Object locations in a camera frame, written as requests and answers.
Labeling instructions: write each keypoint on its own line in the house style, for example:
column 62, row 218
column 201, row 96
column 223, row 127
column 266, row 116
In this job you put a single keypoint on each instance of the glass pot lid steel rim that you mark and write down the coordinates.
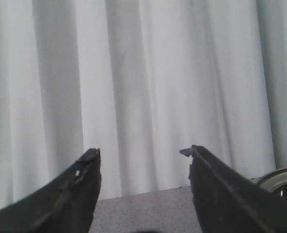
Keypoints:
column 274, row 182

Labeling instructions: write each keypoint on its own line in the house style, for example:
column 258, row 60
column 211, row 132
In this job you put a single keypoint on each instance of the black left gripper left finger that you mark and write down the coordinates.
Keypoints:
column 65, row 205

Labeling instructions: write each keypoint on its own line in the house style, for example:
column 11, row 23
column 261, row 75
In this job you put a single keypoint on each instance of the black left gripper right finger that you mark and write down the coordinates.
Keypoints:
column 226, row 202

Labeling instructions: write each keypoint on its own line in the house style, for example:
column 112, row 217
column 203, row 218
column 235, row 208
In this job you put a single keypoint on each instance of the white pleated curtain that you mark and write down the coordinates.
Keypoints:
column 140, row 80

